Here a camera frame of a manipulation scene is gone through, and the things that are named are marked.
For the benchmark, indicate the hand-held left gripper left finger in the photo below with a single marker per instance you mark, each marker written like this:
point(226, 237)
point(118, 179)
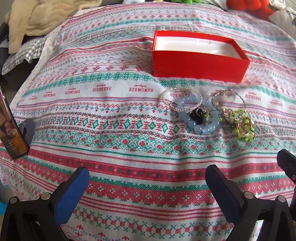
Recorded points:
point(69, 199)

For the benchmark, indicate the orange plush toy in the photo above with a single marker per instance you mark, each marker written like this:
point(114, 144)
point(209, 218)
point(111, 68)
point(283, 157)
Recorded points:
point(249, 4)

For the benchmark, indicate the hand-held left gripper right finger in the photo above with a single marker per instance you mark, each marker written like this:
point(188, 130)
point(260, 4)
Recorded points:
point(222, 194)

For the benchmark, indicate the grey phone stand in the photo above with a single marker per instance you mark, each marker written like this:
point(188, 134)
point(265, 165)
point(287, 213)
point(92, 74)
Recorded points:
point(29, 132)

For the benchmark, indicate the patterned knit tablecloth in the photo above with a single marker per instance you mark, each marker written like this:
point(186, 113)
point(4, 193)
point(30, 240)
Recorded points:
point(115, 150)

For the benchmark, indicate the silver rhinestone bangle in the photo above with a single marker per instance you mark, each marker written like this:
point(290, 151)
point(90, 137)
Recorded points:
point(164, 96)

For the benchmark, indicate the red cardboard box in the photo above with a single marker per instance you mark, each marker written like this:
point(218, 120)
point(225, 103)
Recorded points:
point(196, 67)

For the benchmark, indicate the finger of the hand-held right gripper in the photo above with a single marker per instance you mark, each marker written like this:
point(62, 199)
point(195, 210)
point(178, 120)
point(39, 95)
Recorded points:
point(288, 165)

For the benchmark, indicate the green plush toy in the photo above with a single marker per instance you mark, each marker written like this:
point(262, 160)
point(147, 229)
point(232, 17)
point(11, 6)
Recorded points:
point(187, 1)

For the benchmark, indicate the beige fleece blanket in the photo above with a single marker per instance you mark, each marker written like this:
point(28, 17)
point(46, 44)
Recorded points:
point(46, 16)

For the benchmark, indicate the smartphone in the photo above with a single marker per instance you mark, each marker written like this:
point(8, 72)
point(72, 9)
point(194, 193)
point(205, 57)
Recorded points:
point(11, 139)

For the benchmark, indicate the grey checkered cloth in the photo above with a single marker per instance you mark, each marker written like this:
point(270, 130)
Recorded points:
point(20, 58)

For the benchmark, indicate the white pillow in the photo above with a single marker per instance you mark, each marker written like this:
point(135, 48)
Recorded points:
point(284, 14)

